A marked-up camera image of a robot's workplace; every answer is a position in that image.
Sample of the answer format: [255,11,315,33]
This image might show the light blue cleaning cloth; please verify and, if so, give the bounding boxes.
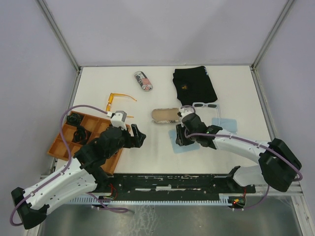
[168,129,200,154]

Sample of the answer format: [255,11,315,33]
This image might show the map print glasses case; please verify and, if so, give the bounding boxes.
[151,108,181,124]

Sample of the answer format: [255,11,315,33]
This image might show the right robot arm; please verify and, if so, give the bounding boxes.
[176,109,302,192]

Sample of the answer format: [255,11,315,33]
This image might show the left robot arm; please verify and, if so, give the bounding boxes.
[11,124,146,230]

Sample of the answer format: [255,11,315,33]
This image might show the orange sunglasses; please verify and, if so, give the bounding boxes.
[106,93,137,112]

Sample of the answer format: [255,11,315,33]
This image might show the black sunglasses in tray middle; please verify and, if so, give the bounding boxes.
[72,125,91,145]

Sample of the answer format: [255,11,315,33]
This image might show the black sunglasses in tray corner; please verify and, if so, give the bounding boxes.
[66,113,84,126]

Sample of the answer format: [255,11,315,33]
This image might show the black folded cloth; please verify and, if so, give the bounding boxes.
[173,66,218,106]

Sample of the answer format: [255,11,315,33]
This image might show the flag print glasses case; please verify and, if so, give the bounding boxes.
[134,71,153,91]

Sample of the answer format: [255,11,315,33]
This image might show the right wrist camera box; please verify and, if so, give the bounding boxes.
[177,108,195,120]

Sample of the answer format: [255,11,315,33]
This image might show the white frame sunglasses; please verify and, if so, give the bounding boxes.
[192,102,221,126]

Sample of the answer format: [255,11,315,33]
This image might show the light blue cable duct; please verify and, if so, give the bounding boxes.
[68,194,234,205]

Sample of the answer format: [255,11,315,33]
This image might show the aluminium frame rail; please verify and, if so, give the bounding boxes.
[36,174,302,195]

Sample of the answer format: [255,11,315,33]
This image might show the left corner aluminium post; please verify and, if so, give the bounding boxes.
[35,0,81,71]

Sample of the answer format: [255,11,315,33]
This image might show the corner aluminium post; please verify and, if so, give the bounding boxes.
[251,0,296,70]
[35,0,81,71]

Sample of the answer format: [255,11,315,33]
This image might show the right corner aluminium post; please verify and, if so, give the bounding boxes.
[251,0,296,70]

